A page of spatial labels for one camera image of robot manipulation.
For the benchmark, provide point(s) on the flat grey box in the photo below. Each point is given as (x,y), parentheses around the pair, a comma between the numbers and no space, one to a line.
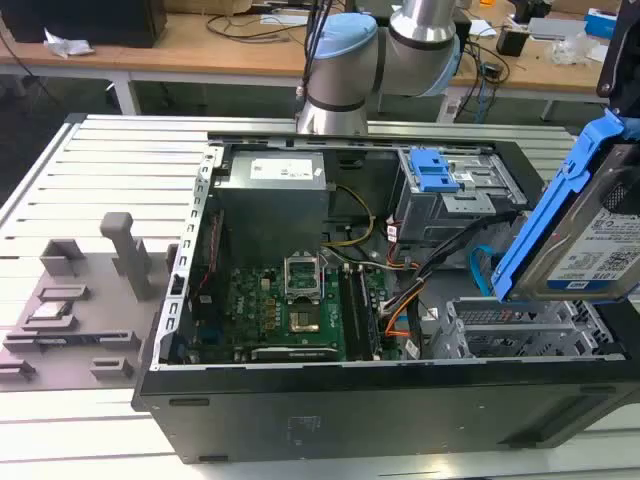
(555,27)

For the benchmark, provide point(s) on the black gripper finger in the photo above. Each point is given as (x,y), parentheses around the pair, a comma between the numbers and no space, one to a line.
(624,172)

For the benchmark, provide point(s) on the metal disk bay cage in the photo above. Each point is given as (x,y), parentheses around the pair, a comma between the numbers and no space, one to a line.
(450,210)

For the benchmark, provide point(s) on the large black box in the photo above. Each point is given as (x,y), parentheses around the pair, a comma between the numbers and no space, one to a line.
(85,20)

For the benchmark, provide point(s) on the blue cardboard box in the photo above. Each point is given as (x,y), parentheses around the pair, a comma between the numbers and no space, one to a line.
(601,22)

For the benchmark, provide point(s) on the grey parts rack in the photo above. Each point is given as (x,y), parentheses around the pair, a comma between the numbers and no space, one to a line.
(85,320)

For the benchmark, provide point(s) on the hard disk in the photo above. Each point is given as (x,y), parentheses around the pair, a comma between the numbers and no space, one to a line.
(565,240)

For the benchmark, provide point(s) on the black PC case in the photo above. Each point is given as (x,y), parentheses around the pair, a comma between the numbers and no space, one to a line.
(320,410)

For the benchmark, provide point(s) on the wooden desk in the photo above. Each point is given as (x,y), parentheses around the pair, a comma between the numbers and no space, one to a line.
(210,57)

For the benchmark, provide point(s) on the black RAM slot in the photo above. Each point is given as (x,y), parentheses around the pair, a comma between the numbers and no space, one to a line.
(369,320)
(351,315)

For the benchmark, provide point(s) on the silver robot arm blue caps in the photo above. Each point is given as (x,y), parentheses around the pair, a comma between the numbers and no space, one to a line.
(345,70)

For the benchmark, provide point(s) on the grey power supply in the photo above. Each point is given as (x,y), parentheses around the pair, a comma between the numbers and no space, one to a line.
(272,220)

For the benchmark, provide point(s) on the silver perforated disk bay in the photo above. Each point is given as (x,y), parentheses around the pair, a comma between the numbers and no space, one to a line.
(515,335)

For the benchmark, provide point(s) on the CPU socket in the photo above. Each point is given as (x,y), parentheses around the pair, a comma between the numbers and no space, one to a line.
(304,322)

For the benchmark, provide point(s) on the clear plastic bags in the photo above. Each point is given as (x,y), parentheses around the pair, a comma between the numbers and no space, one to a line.
(575,50)

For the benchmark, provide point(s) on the crumpled white paper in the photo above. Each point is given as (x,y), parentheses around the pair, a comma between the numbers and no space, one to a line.
(67,46)

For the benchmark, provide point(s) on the green motherboard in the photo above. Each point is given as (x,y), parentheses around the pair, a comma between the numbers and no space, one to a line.
(260,310)

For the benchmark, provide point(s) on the black power adapter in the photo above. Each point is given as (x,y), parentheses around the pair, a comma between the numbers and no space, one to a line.
(511,41)

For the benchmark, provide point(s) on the black graphics card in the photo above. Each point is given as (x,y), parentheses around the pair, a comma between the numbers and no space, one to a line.
(295,354)

